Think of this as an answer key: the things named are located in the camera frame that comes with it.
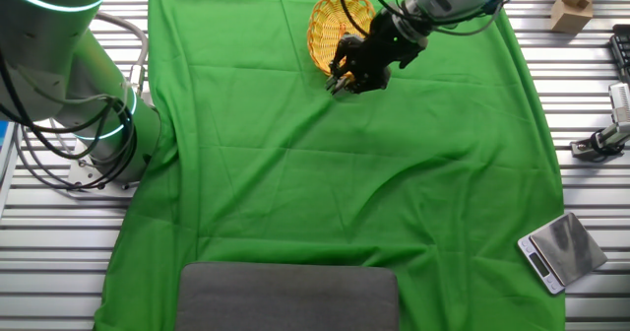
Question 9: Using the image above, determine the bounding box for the black base cable bundle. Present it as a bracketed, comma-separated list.
[0, 49, 139, 192]

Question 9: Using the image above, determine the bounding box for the yellow wicker basket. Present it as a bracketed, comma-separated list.
[306, 0, 378, 79]

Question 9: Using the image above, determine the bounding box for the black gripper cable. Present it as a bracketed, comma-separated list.
[363, 0, 508, 27]

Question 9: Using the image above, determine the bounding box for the black camera cable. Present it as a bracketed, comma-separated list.
[336, 0, 370, 38]

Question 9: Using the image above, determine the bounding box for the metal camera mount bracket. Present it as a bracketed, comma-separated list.
[569, 121, 630, 164]

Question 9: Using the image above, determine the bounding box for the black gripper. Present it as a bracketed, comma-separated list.
[327, 10, 428, 96]

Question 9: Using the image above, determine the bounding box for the silver digital kitchen scale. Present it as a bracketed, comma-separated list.
[516, 211, 609, 296]

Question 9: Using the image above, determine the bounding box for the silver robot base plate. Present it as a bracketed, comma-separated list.
[66, 141, 140, 193]

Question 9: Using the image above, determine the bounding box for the black keyboard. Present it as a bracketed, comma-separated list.
[608, 24, 630, 84]

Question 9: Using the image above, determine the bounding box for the white grey camera device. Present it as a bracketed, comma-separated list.
[607, 81, 630, 124]

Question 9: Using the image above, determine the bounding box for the green cloth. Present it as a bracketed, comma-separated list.
[93, 0, 566, 331]

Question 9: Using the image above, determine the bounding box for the grey foam pad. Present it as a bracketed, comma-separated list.
[175, 261, 400, 331]

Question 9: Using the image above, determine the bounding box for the wooden block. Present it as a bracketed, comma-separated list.
[549, 0, 595, 35]

